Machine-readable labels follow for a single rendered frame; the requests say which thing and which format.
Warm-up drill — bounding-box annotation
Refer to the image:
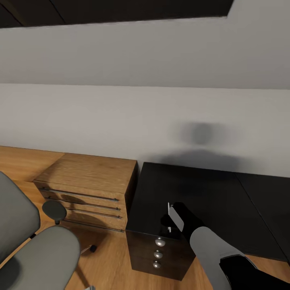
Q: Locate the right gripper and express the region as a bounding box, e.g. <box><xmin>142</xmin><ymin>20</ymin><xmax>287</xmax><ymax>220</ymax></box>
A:
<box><xmin>160</xmin><ymin>215</ymin><xmax>177</xmax><ymax>228</ymax></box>

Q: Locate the swivel chair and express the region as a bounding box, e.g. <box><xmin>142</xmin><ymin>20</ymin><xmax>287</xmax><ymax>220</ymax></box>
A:
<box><xmin>0</xmin><ymin>171</ymin><xmax>96</xmax><ymax>290</ymax></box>

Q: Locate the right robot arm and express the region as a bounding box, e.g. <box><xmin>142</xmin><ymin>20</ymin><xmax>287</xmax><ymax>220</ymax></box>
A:
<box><xmin>160</xmin><ymin>202</ymin><xmax>290</xmax><ymax>290</ymax></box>

